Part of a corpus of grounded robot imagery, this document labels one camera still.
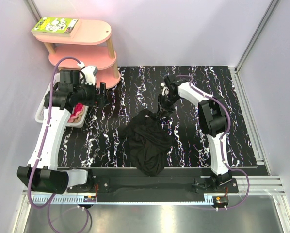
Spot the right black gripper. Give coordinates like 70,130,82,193
155,93,180,119

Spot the magenta t shirt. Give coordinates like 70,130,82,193
73,103,84,117

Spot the black printed t shirt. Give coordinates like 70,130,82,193
120,109,175,176

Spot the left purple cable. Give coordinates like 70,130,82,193
27,56,92,233

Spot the green cover book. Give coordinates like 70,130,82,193
31,17,81,37

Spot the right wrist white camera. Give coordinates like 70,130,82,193
160,82,169,96

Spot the black marbled table mat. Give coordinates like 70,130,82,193
58,66,257,167

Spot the purple cable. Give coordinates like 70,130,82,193
27,56,92,233
176,75,250,211

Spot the beige t shirt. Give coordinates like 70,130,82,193
67,106,88,124

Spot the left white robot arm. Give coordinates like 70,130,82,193
16,66,106,194

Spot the pink three tier shelf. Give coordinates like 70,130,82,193
35,19,120,89

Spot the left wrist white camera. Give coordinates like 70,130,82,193
81,66,98,86

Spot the white slotted cable duct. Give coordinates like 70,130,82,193
32,195,97,204

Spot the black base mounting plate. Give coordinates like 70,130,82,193
66,166,239,203

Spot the wrist white camera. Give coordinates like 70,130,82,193
160,82,169,96
81,66,98,86

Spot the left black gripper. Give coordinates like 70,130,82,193
74,79,109,107

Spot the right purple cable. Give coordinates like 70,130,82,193
176,75,250,211

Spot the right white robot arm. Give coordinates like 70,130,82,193
156,75,232,193

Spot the pink t shirt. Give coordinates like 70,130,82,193
68,106,86,123

